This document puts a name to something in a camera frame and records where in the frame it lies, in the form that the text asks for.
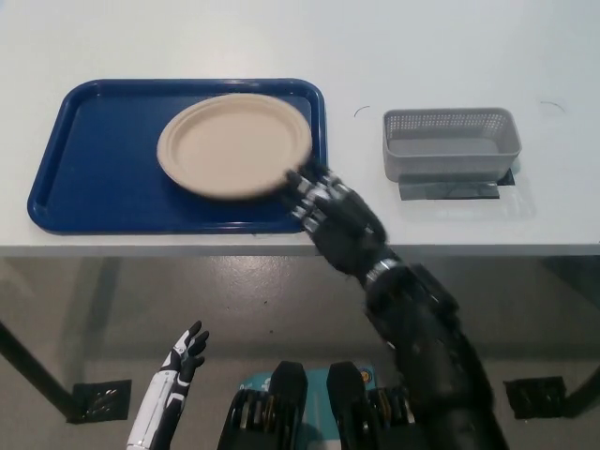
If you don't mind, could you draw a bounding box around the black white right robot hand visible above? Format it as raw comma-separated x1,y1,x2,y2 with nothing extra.
280,160,400,283

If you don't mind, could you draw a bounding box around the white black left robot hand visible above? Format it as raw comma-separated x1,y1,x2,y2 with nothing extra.
126,320,211,450

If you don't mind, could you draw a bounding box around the beige paper plate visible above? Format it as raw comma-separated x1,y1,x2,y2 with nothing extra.
156,93,315,203

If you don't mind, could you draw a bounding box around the black floor foot plate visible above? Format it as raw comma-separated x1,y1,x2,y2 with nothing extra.
502,376,567,420
67,380,133,426

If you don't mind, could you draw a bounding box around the blue plastic tray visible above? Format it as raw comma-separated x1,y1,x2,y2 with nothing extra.
26,78,328,235

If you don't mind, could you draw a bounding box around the grey perforated plastic basket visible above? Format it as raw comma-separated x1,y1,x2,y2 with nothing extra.
382,107,524,183

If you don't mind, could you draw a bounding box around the black teal robot body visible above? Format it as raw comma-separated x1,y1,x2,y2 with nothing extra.
217,360,416,450

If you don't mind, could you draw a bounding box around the black table leg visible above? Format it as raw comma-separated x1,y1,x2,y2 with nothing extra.
0,318,79,419

